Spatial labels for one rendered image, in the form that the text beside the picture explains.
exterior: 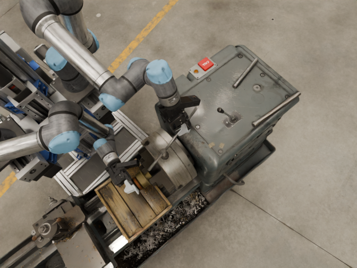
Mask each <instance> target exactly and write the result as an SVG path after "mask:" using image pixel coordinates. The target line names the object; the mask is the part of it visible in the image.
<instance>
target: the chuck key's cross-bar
mask: <svg viewBox="0 0 357 268"><path fill-rule="evenodd" d="M197 109H198V108H197V107H195V108H194V110H193V111H192V113H191V114H190V115H189V120H190V119H191V117H192V116H193V114H194V113H195V112H196V110H197ZM179 131H180V130H178V132H177V133H176V134H175V136H174V137H173V139H172V140H171V141H170V142H169V144H168V145H167V146H166V147H165V149H166V150H168V148H169V147H170V145H171V144H172V143H173V142H174V140H175V139H176V137H177V136H178V133H179ZM162 156H163V154H162V153H161V154H160V155H159V156H158V157H157V158H156V160H155V161H154V162H153V163H152V165H151V166H150V167H149V169H148V170H149V171H150V170H151V169H152V168H153V167H154V166H155V164H156V163H157V162H158V161H159V159H160V158H161V157H162Z"/></svg>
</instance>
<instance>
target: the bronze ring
mask: <svg viewBox="0 0 357 268"><path fill-rule="evenodd" d="M151 178H152V175H151V174H150V173H149V171H148V172H147V173H146V174H144V173H143V172H142V171H141V170H139V172H138V173H137V174H136V175H135V177H133V178H132V179H131V180H132V182H133V184H134V185H135V186H136V187H137V189H138V190H139V191H140V190H142V189H143V188H146V187H147V186H149V185H151V183H150V181H149V179H151Z"/></svg>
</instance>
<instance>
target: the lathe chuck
mask: <svg viewBox="0 0 357 268"><path fill-rule="evenodd" d="M146 141H149V142H150V143H149V145H146V146H145V148H146V149H147V151H148V152H149V153H150V155H151V156H152V157H153V159H154V160H156V158H157V157H158V156H159V155H160V154H161V149H162V148H165V147H166V146H167V145H168V143H167V142H166V141H165V140H164V139H163V138H162V137H161V136H160V135H159V134H158V133H157V132H153V133H152V134H151V135H149V136H148V137H147V138H146V139H144V140H143V141H142V142H141V144H142V146H143V147H144V145H143V144H144V143H145V142H146ZM166 152H167V153H168V158H166V159H163V158H160V159H159V161H158V162H157V164H158V165H159V167H160V168H161V169H160V170H162V171H163V172H164V173H165V174H166V176H167V177H168V178H169V179H170V181H171V182H172V183H173V185H174V186H175V189H176V190H177V191H179V190H180V189H182V188H183V187H184V186H185V185H186V184H188V183H189V182H190V181H191V180H192V178H191V175H190V173H189V172H188V170H187V169H186V167H185V166H184V164H183V163H182V161H181V160H180V159H179V157H178V156H177V155H176V153H175V152H174V151H173V150H172V148H171V147H169V148H168V150H167V151H166ZM179 185H182V186H181V188H179V189H177V188H178V187H179Z"/></svg>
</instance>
